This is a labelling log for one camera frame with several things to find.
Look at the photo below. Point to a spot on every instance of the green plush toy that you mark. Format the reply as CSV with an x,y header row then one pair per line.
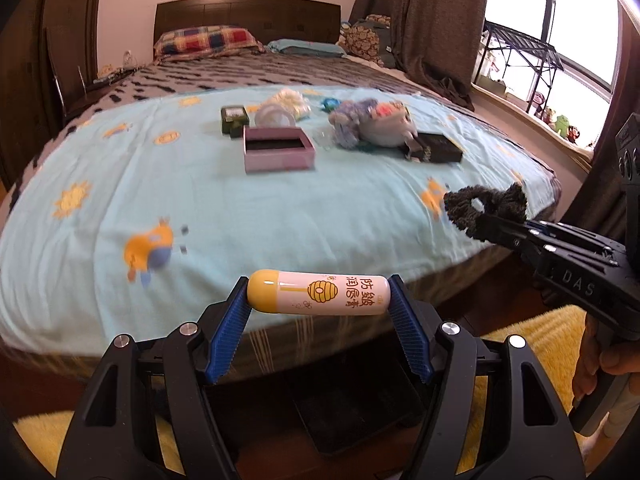
x,y
561,126

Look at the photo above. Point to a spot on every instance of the wooden bedside table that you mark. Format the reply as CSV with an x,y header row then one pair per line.
x,y
79,95

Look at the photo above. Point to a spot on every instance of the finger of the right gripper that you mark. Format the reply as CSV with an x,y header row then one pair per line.
x,y
520,237
558,229

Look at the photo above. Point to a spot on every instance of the blue wet wipes packet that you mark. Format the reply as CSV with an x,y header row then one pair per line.
x,y
328,105

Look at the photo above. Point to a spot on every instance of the black patterned grey blanket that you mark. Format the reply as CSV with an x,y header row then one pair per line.
x,y
236,71

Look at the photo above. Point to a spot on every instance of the right hand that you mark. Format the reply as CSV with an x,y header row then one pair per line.
x,y
617,359

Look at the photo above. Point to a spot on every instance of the yellow white lip balm tube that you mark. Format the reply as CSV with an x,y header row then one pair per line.
x,y
272,291

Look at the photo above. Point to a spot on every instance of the black metal rack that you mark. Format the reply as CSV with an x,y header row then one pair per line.
x,y
514,62

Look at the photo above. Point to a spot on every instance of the brown patterned cushion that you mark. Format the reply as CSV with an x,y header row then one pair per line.
x,y
369,39

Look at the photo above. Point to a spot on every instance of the dark wooden headboard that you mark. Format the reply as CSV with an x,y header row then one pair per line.
x,y
267,20

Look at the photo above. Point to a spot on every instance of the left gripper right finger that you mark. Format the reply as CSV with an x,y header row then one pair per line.
x,y
526,433

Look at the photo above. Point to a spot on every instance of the pink square box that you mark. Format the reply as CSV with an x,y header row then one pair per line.
x,y
277,149

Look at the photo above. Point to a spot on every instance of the dark wooden wardrobe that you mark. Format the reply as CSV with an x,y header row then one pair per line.
x,y
31,108

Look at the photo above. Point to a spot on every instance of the dark green bottle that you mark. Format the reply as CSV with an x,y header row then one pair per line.
x,y
234,119

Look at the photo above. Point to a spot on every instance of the dark knitted scrunchie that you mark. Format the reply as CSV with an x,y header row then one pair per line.
x,y
466,205

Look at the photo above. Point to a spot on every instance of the brown curtain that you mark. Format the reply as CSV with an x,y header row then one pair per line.
x,y
435,42

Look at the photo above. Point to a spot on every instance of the plaid pillow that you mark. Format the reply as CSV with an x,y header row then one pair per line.
x,y
205,42

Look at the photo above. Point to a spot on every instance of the black flat box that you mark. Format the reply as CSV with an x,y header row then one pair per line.
x,y
431,147

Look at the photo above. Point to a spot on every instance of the light blue cartoon sheet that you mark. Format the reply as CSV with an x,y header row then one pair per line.
x,y
143,215

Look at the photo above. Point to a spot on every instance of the grey plush toy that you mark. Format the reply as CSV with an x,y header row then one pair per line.
x,y
384,124

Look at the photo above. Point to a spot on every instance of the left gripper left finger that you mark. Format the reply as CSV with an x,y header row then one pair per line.
x,y
113,432

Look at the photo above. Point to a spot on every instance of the teal pillow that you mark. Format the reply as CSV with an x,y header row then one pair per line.
x,y
309,48

